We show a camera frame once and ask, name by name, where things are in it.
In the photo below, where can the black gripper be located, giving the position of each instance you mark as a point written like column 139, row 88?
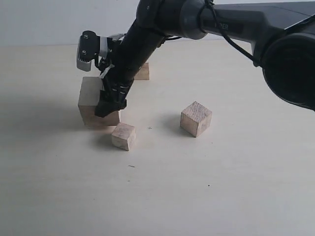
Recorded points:
column 117, row 82

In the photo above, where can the smallest wooden cube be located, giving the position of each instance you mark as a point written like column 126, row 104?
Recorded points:
column 123, row 136

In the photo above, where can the second largest wooden cube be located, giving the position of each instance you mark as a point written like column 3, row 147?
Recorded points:
column 143, row 73

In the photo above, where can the medium small wooden cube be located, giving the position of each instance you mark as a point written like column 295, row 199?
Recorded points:
column 195, row 119

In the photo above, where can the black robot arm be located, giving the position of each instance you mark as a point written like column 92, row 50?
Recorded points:
column 278, row 37

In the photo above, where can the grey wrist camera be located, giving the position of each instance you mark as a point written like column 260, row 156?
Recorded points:
column 90, row 47

